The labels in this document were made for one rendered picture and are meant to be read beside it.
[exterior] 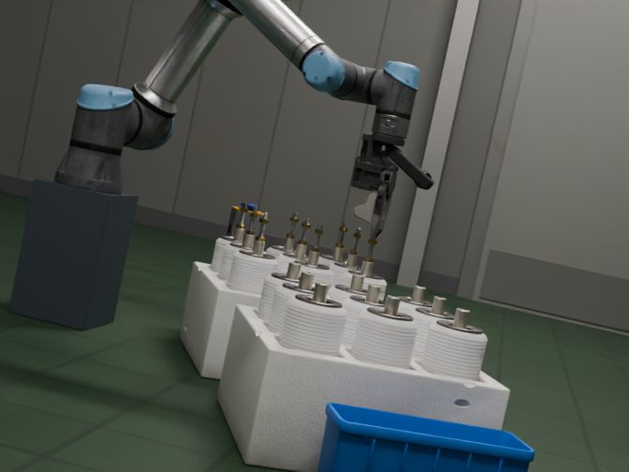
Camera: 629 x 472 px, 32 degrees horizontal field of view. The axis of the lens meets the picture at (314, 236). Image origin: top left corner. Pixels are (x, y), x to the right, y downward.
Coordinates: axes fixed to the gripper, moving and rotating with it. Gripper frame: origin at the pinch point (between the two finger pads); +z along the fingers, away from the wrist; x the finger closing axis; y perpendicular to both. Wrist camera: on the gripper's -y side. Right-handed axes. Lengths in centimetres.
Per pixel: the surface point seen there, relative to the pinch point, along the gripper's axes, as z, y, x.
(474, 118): -45, 13, -269
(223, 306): 19.7, 23.5, 20.5
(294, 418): 26, -5, 67
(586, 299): 23, -52, -267
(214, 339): 26.4, 23.8, 20.6
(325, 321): 11, -6, 64
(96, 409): 34, 28, 62
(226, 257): 11.8, 29.8, 4.1
